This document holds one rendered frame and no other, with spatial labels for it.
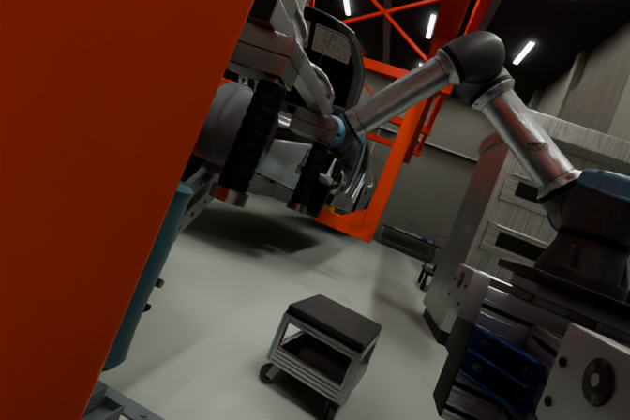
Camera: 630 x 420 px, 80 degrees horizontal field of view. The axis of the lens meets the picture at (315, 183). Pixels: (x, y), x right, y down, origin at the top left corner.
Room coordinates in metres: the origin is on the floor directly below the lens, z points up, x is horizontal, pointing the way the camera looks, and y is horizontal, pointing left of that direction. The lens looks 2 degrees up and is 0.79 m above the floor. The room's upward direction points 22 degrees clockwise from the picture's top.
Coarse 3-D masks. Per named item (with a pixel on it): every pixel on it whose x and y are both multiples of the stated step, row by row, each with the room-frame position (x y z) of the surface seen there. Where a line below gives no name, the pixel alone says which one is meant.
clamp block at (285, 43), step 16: (256, 32) 0.42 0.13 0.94; (272, 32) 0.42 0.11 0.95; (240, 48) 0.43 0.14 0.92; (256, 48) 0.42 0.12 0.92; (272, 48) 0.42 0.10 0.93; (288, 48) 0.41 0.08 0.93; (240, 64) 0.43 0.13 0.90; (256, 64) 0.42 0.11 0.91; (272, 64) 0.42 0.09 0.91; (288, 64) 0.42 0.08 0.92; (288, 80) 0.44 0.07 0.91
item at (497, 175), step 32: (544, 128) 2.97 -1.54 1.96; (576, 128) 2.94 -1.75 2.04; (480, 160) 4.10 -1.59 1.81; (512, 160) 3.22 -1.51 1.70; (576, 160) 3.14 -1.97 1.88; (608, 160) 2.96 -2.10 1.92; (480, 192) 3.59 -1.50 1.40; (512, 192) 3.18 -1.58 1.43; (480, 224) 3.23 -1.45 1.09; (512, 224) 3.19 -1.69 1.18; (544, 224) 3.15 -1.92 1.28; (448, 256) 3.86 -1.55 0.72; (480, 256) 3.21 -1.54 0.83; (512, 256) 3.15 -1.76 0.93; (448, 288) 3.41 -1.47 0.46; (448, 320) 3.22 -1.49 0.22
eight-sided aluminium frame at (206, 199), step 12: (252, 84) 0.85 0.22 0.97; (204, 168) 0.89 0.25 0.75; (216, 168) 0.88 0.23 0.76; (192, 180) 0.85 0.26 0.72; (204, 180) 0.87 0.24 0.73; (216, 180) 0.86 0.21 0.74; (204, 192) 0.83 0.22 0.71; (192, 204) 0.80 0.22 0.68; (204, 204) 0.84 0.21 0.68; (192, 216) 0.81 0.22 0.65; (180, 228) 0.78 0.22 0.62
